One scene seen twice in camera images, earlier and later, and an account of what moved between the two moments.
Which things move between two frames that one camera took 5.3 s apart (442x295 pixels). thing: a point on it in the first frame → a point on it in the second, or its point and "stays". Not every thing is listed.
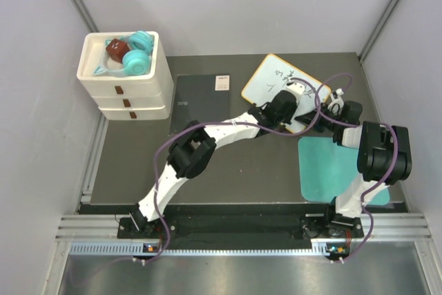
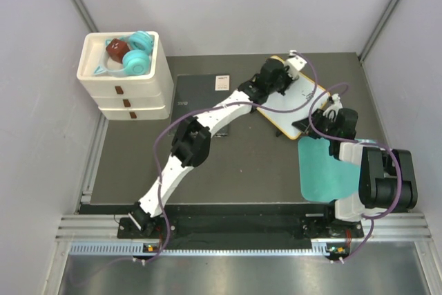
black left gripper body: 288,118 → 283,81
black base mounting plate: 326,226 stays
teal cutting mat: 326,170 stays
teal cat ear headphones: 136,61 stays
